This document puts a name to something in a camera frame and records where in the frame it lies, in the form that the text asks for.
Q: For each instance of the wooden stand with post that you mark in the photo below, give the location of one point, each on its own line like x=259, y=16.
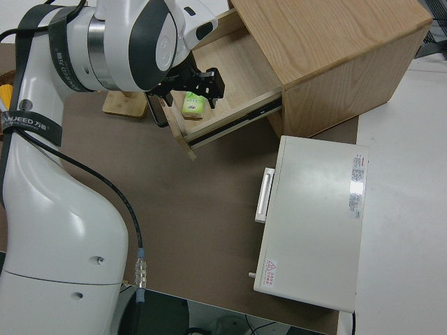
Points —
x=124, y=104

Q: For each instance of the wooden cabinet box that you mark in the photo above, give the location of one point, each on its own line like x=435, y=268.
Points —
x=335, y=59

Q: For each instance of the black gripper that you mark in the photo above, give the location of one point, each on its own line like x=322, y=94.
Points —
x=202, y=83

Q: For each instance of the round wicker basket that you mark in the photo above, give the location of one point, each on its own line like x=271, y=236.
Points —
x=7, y=77

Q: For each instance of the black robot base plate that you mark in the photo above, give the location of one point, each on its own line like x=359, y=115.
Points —
x=157, y=312

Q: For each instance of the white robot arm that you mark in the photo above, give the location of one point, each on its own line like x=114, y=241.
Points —
x=52, y=216

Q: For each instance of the white toaster oven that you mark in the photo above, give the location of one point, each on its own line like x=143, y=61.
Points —
x=314, y=216

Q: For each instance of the brown table mat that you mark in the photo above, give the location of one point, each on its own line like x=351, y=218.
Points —
x=195, y=209

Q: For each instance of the green tissue pack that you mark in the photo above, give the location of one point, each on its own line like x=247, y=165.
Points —
x=192, y=105

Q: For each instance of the light wooden drawer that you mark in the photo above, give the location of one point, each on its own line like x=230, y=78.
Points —
x=241, y=70

